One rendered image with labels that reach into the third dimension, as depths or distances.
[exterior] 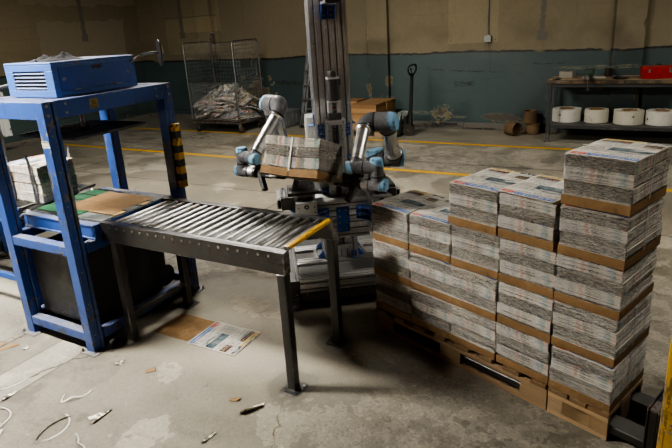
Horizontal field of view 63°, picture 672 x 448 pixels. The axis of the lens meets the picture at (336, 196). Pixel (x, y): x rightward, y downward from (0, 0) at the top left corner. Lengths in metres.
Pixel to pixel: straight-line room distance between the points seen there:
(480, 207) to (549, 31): 6.89
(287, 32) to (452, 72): 3.40
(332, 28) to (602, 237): 2.14
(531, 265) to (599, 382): 0.58
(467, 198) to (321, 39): 1.54
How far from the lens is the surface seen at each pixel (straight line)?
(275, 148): 3.22
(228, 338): 3.67
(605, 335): 2.70
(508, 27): 9.61
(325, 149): 3.14
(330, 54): 3.75
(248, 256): 2.88
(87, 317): 3.75
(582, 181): 2.50
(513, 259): 2.78
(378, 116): 3.34
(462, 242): 2.93
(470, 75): 9.79
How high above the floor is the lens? 1.85
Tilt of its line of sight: 17 degrees down
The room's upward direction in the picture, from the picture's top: 4 degrees counter-clockwise
